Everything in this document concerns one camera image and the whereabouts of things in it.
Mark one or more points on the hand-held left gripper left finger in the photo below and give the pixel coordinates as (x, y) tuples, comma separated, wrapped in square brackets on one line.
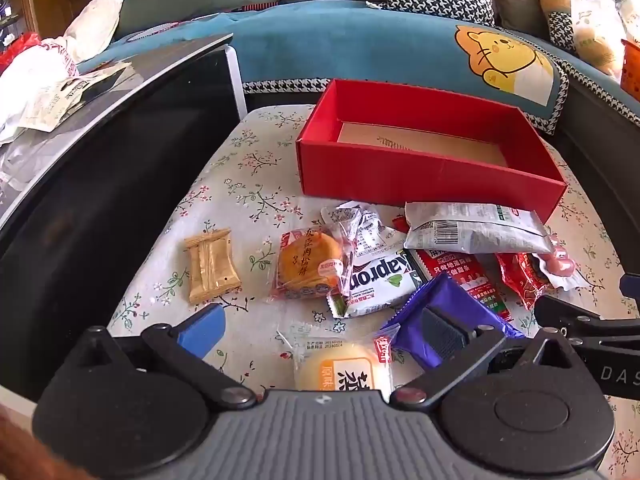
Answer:
[(204, 331)]

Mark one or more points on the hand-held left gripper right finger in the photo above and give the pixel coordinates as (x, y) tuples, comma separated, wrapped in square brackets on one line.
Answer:
[(442, 332)]

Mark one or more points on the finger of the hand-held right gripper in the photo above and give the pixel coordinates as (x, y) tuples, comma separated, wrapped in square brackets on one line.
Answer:
[(631, 282), (565, 312)]

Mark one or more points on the purple snack packet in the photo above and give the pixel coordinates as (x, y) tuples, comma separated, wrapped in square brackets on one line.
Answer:
[(407, 331)]

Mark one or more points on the long silver snack packet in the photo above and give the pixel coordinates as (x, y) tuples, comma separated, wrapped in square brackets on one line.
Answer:
[(475, 232)]

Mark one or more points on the yellow cake packet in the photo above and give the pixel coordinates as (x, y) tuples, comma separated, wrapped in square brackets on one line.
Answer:
[(330, 370)]

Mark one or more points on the orange round pastry packet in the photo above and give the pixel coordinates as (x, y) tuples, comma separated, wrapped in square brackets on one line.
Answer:
[(305, 265)]

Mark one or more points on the small white snack packet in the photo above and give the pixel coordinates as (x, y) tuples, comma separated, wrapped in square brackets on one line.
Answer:
[(366, 232)]

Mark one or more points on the red cardboard box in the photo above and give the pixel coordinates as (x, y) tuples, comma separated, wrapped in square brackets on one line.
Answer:
[(425, 180)]

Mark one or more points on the pink candy packet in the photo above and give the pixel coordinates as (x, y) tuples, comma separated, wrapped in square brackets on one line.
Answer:
[(557, 265)]

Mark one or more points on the dark red snack packet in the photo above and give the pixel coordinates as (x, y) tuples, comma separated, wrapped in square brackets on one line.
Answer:
[(517, 275)]

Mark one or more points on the red and white snack packet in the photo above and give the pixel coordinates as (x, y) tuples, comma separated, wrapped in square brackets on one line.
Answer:
[(465, 275)]

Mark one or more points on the gold snack packet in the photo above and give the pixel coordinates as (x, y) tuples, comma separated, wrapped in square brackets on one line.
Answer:
[(212, 267)]

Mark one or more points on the white and green snack packet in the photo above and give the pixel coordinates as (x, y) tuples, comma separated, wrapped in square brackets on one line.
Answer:
[(380, 280)]

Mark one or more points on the plain blue sofa cover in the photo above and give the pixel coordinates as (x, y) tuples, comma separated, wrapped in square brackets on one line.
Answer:
[(600, 90)]

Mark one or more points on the orange basket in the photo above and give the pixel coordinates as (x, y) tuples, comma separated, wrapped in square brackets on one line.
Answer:
[(631, 70)]

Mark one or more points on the translucent white plastic bag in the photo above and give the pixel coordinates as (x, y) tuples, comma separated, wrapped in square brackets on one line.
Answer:
[(595, 30)]

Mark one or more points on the printed paper leaflet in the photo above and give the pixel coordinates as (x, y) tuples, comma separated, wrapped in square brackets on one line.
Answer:
[(75, 90)]

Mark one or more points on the small houndstooth pillow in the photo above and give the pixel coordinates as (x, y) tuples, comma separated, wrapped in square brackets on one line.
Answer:
[(555, 15)]

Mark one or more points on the white plastic bag red print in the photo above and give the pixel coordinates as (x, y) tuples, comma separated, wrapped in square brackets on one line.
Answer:
[(35, 77)]

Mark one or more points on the lion print blue sofa cover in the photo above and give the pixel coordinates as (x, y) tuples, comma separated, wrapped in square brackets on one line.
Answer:
[(350, 40)]

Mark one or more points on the white garment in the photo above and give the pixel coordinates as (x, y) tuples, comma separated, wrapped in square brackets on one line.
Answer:
[(95, 25)]

